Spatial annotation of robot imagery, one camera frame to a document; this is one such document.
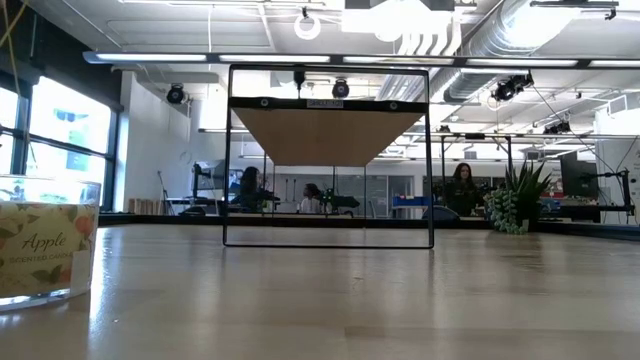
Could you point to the bright white ceiling light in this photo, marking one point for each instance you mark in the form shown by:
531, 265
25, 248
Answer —
400, 22

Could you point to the black aluminium table frame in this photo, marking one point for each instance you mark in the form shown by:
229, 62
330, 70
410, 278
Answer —
150, 220

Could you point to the black computer monitor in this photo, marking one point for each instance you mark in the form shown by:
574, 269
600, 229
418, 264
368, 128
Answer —
579, 175

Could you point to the wooden shelf with black frame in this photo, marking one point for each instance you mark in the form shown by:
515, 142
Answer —
325, 135

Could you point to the black ceiling-mounted device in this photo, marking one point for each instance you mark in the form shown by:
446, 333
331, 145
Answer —
510, 89
557, 128

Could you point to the green artificial potted plant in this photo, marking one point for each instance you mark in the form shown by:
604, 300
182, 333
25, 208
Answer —
520, 195

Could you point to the blue storage bin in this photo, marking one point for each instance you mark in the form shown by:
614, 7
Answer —
407, 201

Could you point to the black metal candlestick holder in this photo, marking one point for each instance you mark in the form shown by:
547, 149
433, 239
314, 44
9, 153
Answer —
299, 76

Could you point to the black background stand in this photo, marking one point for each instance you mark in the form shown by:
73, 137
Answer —
625, 195

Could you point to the wooden blocks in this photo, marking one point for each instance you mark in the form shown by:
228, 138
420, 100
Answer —
144, 206

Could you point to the black background workstation frame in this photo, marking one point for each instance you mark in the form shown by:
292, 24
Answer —
475, 136

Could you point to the person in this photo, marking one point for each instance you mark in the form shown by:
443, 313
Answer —
462, 192
310, 202
248, 187

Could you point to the black background robot arm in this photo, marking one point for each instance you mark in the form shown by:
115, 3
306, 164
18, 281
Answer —
340, 201

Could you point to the round black ceiling camera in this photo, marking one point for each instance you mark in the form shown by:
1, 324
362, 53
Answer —
341, 90
175, 94

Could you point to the yellow candle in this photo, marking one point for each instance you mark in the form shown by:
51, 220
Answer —
45, 250

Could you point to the silver ventilation duct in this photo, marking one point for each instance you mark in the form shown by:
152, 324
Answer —
500, 30

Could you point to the long ceiling light bar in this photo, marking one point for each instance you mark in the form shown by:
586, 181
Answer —
150, 57

